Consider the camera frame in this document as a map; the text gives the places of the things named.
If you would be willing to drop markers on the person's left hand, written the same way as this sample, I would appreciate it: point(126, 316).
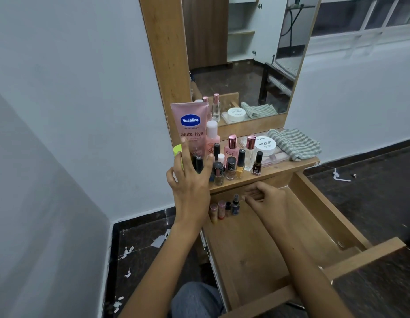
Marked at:
point(191, 195)

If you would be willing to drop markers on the person's right hand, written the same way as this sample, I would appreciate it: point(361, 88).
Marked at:
point(271, 205)

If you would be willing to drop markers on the yellow lip balm stick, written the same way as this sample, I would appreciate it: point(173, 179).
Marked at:
point(214, 213)

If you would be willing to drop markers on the glitter capped nail polish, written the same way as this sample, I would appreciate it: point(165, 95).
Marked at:
point(218, 175)

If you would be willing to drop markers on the blue nail polish bottle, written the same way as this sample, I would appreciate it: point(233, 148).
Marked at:
point(235, 205)

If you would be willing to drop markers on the small dark nail polish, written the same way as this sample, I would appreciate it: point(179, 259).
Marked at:
point(228, 208)

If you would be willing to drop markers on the maroon nail polish bottle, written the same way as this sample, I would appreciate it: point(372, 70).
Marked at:
point(257, 165)

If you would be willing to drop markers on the nude nail polish bottle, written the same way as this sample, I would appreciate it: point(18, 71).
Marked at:
point(231, 170)

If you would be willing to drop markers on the green cylindrical stick container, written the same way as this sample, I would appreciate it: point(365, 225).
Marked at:
point(177, 150)

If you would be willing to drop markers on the clear box of mini bottles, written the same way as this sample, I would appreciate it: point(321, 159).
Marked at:
point(279, 158)

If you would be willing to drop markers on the white capped nail polish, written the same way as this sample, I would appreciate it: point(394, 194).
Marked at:
point(221, 158)

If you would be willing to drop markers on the yellow nail polish bottle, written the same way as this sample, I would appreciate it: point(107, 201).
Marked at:
point(240, 163)

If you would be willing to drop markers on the gold nail polish bottle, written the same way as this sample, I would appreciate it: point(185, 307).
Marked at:
point(217, 149)

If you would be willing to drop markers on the wooden drawer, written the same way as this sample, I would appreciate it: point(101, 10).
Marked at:
point(244, 255)

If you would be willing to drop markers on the pink perfume bottle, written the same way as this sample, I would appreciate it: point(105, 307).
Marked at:
point(231, 152)

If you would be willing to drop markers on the white round jar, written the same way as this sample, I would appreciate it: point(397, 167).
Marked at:
point(266, 145)

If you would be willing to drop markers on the pink bottle with white cap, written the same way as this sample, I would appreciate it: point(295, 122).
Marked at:
point(212, 137)

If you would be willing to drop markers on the green checked cloth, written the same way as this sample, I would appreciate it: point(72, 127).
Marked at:
point(296, 144)

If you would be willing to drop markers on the clear perfume bottle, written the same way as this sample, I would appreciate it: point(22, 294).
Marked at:
point(250, 142)

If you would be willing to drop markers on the pink Vaseline lotion tube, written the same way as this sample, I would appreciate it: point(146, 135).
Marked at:
point(190, 122)

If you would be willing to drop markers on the person's left forearm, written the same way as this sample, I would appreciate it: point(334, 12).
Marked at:
point(162, 274)

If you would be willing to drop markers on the person's right forearm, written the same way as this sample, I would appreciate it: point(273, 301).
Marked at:
point(311, 281)

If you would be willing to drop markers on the person's grey jeans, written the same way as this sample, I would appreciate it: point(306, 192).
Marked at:
point(195, 301)

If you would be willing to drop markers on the torn white paper pile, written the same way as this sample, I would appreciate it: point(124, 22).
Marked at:
point(158, 241)

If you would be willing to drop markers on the white paper scrap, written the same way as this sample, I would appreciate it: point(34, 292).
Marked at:
point(118, 304)
point(126, 252)
point(128, 273)

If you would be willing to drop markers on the dressing table mirror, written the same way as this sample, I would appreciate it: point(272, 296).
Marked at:
point(231, 79)

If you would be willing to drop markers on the wooden dressing table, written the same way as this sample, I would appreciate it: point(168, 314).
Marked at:
point(165, 46)

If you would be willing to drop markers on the white barred window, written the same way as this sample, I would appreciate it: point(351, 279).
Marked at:
point(340, 43)

